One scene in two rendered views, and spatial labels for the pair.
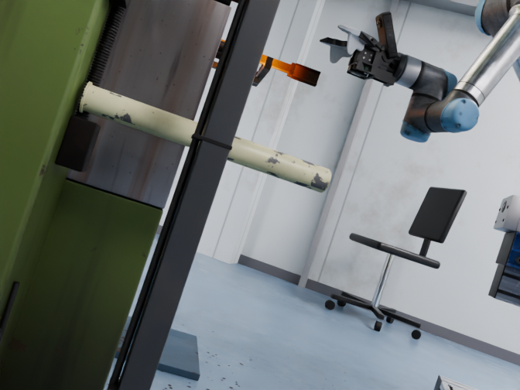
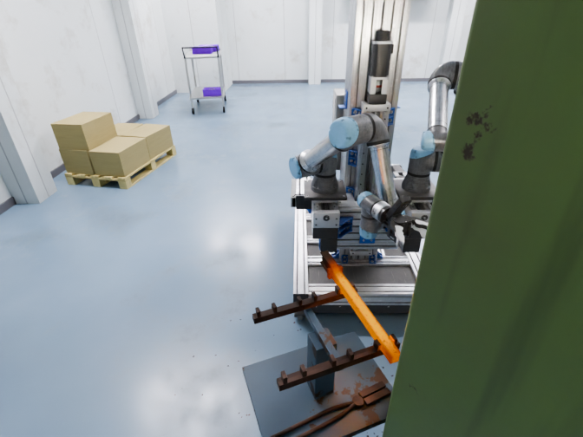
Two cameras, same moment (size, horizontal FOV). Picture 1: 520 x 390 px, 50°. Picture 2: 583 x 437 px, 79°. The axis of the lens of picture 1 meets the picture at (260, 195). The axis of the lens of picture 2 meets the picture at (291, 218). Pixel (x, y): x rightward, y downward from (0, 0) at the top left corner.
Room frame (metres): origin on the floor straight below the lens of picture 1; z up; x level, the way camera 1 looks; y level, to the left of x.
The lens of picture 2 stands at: (2.01, 0.84, 1.66)
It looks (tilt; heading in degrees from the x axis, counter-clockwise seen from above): 31 degrees down; 258
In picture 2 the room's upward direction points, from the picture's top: 1 degrees counter-clockwise
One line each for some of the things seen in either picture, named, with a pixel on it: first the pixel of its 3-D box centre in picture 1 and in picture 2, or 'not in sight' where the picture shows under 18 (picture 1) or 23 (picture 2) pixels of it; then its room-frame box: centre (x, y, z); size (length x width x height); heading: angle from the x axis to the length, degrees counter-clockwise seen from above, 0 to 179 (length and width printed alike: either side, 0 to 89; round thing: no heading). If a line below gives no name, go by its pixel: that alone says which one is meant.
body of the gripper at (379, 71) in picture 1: (375, 61); (396, 224); (1.40, -0.17, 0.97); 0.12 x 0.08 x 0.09; 101
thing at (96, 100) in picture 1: (210, 141); not in sight; (0.97, 0.11, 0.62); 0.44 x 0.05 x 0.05; 101
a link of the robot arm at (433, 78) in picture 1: (432, 82); (370, 204); (1.43, -0.33, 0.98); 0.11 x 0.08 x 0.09; 101
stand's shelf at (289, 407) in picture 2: not in sight; (319, 388); (1.80, 0.22, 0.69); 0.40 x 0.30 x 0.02; 8
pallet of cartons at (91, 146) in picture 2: not in sight; (120, 141); (3.13, -3.58, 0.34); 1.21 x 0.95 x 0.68; 76
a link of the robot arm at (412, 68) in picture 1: (404, 70); (382, 212); (1.42, -0.25, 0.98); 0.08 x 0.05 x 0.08; 11
